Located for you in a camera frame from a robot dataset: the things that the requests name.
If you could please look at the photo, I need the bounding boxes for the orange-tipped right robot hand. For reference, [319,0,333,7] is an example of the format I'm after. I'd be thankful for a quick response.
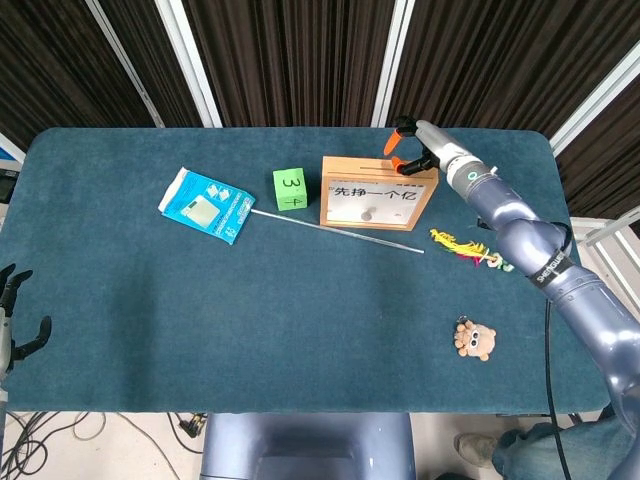
[383,115,469,177]

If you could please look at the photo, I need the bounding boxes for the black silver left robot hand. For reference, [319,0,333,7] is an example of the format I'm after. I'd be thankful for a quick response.
[0,263,53,377]

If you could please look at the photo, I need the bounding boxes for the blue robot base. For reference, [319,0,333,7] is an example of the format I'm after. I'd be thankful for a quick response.
[199,412,417,480]

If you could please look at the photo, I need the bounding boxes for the wooden coin box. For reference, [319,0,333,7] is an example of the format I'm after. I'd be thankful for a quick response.
[319,155,440,232]

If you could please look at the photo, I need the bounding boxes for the dark corrugated panel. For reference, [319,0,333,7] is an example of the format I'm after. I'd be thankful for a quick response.
[0,0,156,151]
[387,0,640,139]
[94,0,204,128]
[182,0,396,128]
[554,92,640,221]

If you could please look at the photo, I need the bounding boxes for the yellow feather shuttlecock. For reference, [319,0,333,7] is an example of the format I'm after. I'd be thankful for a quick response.
[429,228,515,274]

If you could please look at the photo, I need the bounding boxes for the thin metal rod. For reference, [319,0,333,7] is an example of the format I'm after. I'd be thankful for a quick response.
[251,208,426,255]

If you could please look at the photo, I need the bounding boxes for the black screen device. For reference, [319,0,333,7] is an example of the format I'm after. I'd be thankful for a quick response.
[0,169,20,204]

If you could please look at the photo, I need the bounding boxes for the green numbered foam cube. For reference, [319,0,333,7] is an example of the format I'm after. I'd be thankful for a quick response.
[272,167,309,212]

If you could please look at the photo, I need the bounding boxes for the white blue board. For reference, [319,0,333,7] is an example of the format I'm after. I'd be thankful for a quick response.
[0,132,26,166]

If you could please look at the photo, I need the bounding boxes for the teal felt table cloth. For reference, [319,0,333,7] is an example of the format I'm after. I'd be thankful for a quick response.
[0,126,614,415]

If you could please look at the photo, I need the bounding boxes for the blue tissue packet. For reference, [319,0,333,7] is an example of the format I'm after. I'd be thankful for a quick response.
[157,166,257,246]

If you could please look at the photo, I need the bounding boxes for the grey shoe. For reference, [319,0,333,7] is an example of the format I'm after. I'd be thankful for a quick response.
[453,432,499,469]

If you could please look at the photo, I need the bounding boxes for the blue jeans leg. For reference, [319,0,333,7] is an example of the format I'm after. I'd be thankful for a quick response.
[492,414,634,480]

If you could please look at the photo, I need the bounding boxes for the white partition post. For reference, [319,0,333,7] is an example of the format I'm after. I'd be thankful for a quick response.
[548,42,640,156]
[154,0,224,128]
[370,0,416,128]

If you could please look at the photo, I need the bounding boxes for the floor cables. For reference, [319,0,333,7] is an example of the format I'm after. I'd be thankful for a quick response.
[0,411,206,480]

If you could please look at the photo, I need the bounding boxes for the aluminium frame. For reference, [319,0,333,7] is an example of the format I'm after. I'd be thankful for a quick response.
[569,207,640,291]

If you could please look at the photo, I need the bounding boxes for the brown plush keychain toy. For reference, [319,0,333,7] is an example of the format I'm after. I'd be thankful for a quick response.
[453,315,498,362]

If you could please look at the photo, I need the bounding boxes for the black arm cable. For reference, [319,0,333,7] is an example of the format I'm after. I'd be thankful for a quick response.
[543,219,574,480]

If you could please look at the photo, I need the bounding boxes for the thin grey partition post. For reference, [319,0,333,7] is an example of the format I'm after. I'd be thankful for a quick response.
[84,0,165,128]

